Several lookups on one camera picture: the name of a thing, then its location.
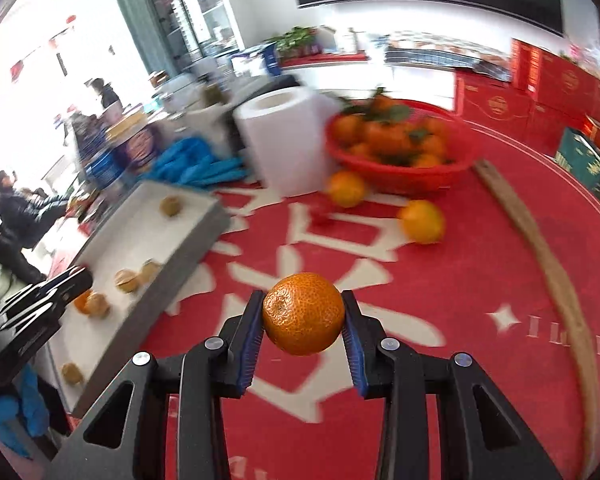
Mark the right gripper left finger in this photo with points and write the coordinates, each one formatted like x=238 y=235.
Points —
x=123 y=434

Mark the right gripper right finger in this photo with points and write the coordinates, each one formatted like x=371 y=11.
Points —
x=481 y=435

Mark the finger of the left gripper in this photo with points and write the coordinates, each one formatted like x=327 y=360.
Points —
x=62 y=288

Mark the small orange with stem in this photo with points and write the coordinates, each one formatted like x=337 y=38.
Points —
x=81 y=303

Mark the brown walnut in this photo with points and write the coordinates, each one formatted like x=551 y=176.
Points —
x=127 y=281

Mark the pale walnut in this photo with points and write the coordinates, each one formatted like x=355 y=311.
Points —
x=148 y=271

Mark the walnut inside tray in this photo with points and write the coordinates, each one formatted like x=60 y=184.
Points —
x=97 y=305

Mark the walnut beside tray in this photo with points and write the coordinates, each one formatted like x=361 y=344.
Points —
x=72 y=374

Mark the seated person in dark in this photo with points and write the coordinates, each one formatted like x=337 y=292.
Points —
x=24 y=220

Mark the grey white tray box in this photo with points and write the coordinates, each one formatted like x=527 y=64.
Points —
x=140 y=256

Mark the red round table mat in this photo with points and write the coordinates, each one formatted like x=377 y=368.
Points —
x=480 y=290

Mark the brown kiwi upper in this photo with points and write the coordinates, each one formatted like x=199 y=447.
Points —
x=171 y=206

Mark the red cherry tomato far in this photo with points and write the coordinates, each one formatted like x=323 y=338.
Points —
x=320 y=217

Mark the purple instant noodle cup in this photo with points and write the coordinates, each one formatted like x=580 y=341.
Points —
x=137 y=148

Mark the blue rubber gloves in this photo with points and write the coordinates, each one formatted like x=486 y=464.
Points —
x=190 y=162

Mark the standing man in black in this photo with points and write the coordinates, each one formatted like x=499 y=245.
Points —
x=105 y=93

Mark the long wooden back scratcher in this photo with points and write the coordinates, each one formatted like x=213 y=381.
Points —
x=566 y=302

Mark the red plastic fruit basket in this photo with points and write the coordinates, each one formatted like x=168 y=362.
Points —
x=401 y=147

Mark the white paper towel roll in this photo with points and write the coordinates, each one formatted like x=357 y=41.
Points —
x=284 y=135

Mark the red gift boxes stack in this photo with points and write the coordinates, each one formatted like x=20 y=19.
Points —
x=543 y=95

